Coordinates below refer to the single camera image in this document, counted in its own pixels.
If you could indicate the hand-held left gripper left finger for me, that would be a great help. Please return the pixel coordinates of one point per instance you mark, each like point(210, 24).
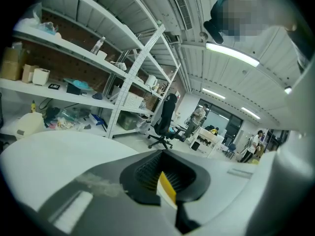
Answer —
point(141, 173)

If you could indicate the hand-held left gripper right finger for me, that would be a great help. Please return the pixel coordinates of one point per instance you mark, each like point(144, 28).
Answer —
point(189, 181)

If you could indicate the black waste bin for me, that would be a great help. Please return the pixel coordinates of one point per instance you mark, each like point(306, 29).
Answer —
point(195, 145)

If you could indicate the white table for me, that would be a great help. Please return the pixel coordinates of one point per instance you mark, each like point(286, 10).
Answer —
point(209, 139)

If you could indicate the blue chair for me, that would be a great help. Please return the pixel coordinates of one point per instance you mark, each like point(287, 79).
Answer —
point(231, 148)

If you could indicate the green storage bin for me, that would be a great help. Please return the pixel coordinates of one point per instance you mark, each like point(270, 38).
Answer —
point(126, 120)

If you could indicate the black office chair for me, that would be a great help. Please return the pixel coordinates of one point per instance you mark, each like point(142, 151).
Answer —
point(166, 122)

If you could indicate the blue flat box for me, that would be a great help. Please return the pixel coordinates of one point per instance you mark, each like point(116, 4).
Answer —
point(97, 119)

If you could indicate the white perforated box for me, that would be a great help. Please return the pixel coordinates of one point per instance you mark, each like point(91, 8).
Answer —
point(132, 99)

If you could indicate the white metal shelving unit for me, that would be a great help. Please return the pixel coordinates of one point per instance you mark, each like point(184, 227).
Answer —
point(128, 87)

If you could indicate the long ceiling light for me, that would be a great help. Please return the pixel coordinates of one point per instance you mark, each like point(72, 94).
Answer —
point(231, 52)
point(213, 93)
point(250, 112)

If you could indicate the white electric kettle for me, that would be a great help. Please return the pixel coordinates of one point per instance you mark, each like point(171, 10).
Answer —
point(151, 81)

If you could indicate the small black box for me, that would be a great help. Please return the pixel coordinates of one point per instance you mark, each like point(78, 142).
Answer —
point(73, 89)

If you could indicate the teal cloth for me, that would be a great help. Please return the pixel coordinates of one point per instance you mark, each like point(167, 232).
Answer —
point(79, 83)

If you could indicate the white plastic bin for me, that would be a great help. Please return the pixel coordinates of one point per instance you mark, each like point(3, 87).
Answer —
point(29, 125)

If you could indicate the white paper roll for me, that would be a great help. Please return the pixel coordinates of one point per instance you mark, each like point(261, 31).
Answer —
point(102, 55)

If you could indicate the clear plastic water bottle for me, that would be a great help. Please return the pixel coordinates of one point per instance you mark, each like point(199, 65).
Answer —
point(97, 45)

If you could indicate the white square container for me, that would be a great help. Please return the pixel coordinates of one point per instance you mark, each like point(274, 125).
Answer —
point(40, 76)

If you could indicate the small cardboard box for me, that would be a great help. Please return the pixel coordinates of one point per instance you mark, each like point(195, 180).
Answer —
point(28, 73)

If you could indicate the large cardboard box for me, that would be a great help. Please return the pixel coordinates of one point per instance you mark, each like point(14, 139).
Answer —
point(11, 63)

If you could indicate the ceiling air vent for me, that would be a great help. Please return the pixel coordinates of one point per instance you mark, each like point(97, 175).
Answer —
point(180, 6)

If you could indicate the person's head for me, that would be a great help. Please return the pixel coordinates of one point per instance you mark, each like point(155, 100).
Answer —
point(253, 13)

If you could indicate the clear plastic bag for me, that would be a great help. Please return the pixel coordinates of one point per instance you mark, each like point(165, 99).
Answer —
point(37, 21)

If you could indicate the black head-worn camera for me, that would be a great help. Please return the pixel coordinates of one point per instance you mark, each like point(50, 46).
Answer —
point(213, 32)

